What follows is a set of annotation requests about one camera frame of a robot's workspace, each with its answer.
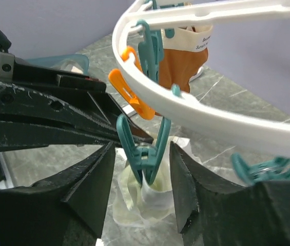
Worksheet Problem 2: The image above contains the teal clothes peg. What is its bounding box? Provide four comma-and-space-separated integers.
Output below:
230, 153, 290, 185
116, 114, 171, 185

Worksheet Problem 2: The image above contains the teal plastic basket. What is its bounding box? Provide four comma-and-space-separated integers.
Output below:
26, 54, 89, 75

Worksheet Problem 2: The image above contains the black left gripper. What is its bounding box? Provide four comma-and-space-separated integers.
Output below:
0, 52, 129, 152

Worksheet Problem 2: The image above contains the orange clothes peg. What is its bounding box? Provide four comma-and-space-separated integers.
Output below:
108, 46, 155, 120

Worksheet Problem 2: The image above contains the pale yellow underwear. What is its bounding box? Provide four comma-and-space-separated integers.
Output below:
112, 145, 175, 228

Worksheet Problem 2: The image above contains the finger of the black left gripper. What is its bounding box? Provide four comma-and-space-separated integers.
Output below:
0, 76, 154, 151

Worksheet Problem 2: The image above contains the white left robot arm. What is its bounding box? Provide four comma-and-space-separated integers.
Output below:
0, 30, 123, 152

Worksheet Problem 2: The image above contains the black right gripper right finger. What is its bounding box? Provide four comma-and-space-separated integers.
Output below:
169, 143, 290, 246

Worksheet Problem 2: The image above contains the orange hanging underwear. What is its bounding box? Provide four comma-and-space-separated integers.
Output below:
159, 25, 213, 93

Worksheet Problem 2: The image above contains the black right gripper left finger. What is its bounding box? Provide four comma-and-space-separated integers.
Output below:
0, 143, 115, 245

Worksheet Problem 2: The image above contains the white drying rack stand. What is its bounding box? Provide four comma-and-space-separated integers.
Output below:
189, 66, 204, 82

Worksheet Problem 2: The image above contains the white oval clip hanger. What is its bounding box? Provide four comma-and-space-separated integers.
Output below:
112, 1, 290, 158

